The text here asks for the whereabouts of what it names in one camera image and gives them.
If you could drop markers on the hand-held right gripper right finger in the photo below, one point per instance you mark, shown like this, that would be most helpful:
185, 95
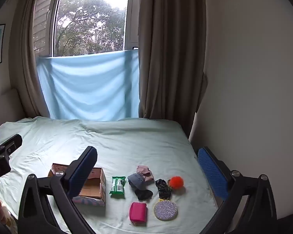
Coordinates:
212, 175

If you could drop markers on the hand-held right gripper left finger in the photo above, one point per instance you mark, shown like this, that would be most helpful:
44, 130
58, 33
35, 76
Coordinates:
84, 173

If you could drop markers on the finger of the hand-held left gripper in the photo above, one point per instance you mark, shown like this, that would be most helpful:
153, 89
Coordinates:
12, 143

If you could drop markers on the brown cardboard box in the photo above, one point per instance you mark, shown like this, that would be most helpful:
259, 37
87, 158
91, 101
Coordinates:
97, 187

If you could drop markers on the orange fluffy pompom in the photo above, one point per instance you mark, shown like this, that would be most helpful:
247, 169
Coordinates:
177, 182

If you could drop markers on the black printed scrunchie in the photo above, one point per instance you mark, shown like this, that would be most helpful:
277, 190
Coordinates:
162, 190

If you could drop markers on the blue-grey fuzzy sock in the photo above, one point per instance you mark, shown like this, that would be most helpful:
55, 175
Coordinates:
136, 180

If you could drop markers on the round silver glitter mirror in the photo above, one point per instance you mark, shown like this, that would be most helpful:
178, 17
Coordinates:
165, 210

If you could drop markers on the plain black scrunchie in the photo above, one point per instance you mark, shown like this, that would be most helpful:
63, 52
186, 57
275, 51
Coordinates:
144, 194

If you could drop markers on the pink zip pouch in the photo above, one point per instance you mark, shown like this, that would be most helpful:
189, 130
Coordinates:
138, 212

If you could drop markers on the beige headboard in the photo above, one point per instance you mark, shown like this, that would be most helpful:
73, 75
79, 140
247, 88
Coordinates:
5, 107

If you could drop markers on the green wet wipes packet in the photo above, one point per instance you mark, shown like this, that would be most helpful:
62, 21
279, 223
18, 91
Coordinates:
117, 186

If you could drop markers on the pale green bed sheet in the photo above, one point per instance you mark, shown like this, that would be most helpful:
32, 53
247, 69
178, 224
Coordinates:
124, 146

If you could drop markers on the pink crumpled cloth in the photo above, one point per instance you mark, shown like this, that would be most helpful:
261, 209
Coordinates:
145, 171

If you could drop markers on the beige curtain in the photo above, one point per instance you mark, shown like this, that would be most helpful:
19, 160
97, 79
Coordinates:
26, 65
171, 53

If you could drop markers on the light blue hanging cloth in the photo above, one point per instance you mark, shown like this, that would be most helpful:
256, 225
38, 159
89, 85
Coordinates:
88, 90

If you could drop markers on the louvred window shutter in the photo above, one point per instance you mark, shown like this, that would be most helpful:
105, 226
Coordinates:
41, 22

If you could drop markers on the window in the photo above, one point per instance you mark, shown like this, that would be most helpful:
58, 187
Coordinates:
88, 17

